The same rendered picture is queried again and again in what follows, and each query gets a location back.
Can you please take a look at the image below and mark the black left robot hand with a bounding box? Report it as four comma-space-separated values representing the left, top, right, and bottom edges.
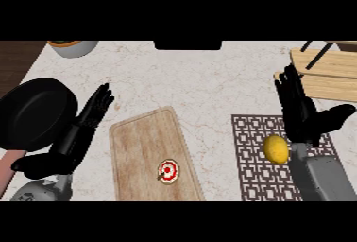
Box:
10, 82, 115, 181

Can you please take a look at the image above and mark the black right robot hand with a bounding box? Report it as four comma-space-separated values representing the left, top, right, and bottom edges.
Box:
272, 63, 357, 147

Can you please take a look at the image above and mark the wooden tiered shelf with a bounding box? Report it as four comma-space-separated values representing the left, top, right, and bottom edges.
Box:
271, 40, 357, 103

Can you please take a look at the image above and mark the yellow squash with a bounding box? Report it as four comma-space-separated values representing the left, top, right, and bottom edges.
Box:
262, 134, 292, 165

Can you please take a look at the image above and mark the brown patterned placemat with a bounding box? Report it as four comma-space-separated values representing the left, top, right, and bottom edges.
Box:
230, 113, 342, 202

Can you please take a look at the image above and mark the black frying pan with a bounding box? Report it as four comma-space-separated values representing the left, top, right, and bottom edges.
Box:
0, 77, 79, 199

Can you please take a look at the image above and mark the wooden cutting board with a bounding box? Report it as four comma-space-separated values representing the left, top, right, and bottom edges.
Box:
109, 106, 206, 202

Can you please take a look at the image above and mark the grey plant pot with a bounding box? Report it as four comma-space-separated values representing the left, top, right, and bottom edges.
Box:
45, 40, 100, 60

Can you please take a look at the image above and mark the red and white cupcake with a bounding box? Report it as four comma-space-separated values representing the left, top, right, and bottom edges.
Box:
156, 158, 180, 185

